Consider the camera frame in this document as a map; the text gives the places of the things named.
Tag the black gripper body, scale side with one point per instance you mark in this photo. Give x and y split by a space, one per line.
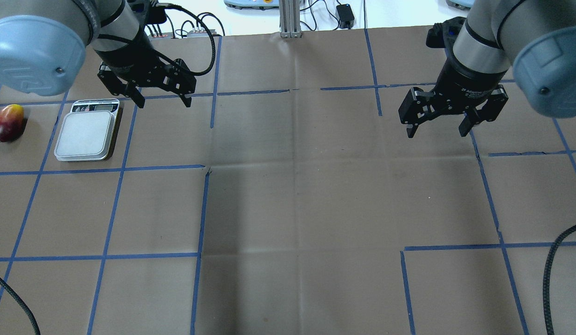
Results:
129 58

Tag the black gripper finger scale side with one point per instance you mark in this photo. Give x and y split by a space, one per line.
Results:
134 94
186 99

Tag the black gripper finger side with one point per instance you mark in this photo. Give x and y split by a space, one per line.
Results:
411 128
469 121

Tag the red yellow mango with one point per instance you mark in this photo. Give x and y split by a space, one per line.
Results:
11 122

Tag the silver digital kitchen scale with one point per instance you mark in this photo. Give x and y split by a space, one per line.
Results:
87 131

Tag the black power adapter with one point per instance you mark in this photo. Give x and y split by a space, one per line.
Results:
345 16

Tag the aluminium profile post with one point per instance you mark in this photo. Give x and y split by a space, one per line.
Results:
289 23

